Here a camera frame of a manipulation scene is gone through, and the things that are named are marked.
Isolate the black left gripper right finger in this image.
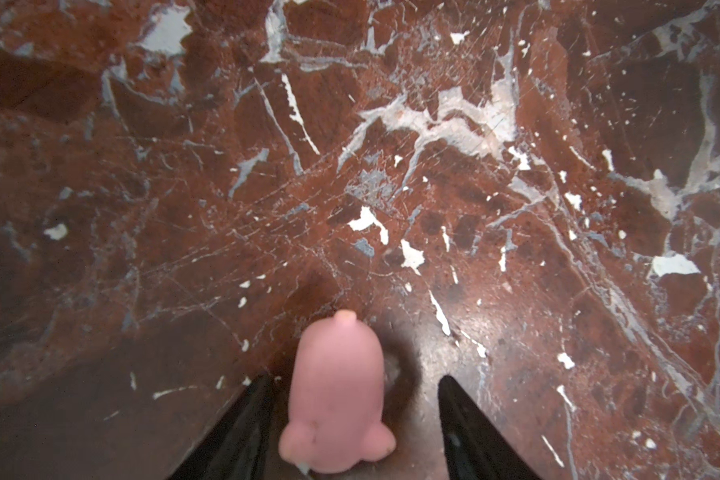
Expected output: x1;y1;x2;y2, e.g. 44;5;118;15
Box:
437;375;540;480

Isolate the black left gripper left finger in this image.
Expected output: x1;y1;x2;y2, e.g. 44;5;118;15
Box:
169;374;275;480

